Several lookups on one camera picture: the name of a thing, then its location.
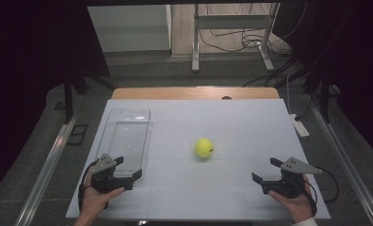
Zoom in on person's left hand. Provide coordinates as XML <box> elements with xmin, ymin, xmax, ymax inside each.
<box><xmin>80</xmin><ymin>170</ymin><xmax>126</xmax><ymax>218</ymax></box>

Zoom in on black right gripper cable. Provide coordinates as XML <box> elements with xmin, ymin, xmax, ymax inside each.
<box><xmin>302</xmin><ymin>166</ymin><xmax>340</xmax><ymax>218</ymax></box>

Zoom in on black floor cables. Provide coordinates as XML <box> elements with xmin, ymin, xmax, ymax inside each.
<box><xmin>198</xmin><ymin>2</ymin><xmax>309</xmax><ymax>89</ymax></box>

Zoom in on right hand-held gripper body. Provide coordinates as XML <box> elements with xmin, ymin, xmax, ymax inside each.
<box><xmin>279</xmin><ymin>156</ymin><xmax>324</xmax><ymax>200</ymax></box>

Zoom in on yellow tennis ball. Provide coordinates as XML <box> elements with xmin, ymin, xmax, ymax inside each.
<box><xmin>194</xmin><ymin>137</ymin><xmax>215</xmax><ymax>159</ymax></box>

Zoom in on person's right hand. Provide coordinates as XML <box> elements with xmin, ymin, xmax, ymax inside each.
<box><xmin>268</xmin><ymin>173</ymin><xmax>316</xmax><ymax>224</ymax></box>

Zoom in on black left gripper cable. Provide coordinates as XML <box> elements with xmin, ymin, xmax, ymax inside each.
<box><xmin>77</xmin><ymin>159</ymin><xmax>100</xmax><ymax>212</ymax></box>

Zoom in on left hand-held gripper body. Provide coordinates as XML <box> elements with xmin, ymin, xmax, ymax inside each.
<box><xmin>90</xmin><ymin>153</ymin><xmax>134</xmax><ymax>194</ymax></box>

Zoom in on black floor frame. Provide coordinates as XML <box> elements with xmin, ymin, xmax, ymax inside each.
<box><xmin>66</xmin><ymin>123</ymin><xmax>89</xmax><ymax>146</ymax></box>

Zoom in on aluminium rail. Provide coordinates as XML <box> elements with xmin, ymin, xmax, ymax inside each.
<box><xmin>307</xmin><ymin>93</ymin><xmax>373</xmax><ymax>226</ymax></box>
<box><xmin>14</xmin><ymin>113</ymin><xmax>79</xmax><ymax>226</ymax></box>

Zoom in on grey metal stand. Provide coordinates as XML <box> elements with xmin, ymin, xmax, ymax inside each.
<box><xmin>191</xmin><ymin>2</ymin><xmax>281</xmax><ymax>73</ymax></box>

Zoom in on white power strip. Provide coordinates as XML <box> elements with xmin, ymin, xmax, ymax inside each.
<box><xmin>289</xmin><ymin>113</ymin><xmax>311</xmax><ymax>138</ymax></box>

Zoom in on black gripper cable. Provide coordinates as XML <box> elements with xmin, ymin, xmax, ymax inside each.
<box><xmin>302</xmin><ymin>166</ymin><xmax>340</xmax><ymax>218</ymax></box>
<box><xmin>77</xmin><ymin>159</ymin><xmax>100</xmax><ymax>212</ymax></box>

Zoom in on white power strip cable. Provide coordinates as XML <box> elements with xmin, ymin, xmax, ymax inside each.
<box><xmin>285</xmin><ymin>73</ymin><xmax>295</xmax><ymax>116</ymax></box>

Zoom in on black curtain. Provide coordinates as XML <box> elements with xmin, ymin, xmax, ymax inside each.
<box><xmin>271</xmin><ymin>0</ymin><xmax>373</xmax><ymax>166</ymax></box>
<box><xmin>0</xmin><ymin>0</ymin><xmax>111</xmax><ymax>202</ymax></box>

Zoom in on wooden table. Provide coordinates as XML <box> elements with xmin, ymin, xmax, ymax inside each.
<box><xmin>111</xmin><ymin>87</ymin><xmax>281</xmax><ymax>101</ymax></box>

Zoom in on clear plastic tray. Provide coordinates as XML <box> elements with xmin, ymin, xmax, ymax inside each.
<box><xmin>94</xmin><ymin>107</ymin><xmax>152</xmax><ymax>181</ymax></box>

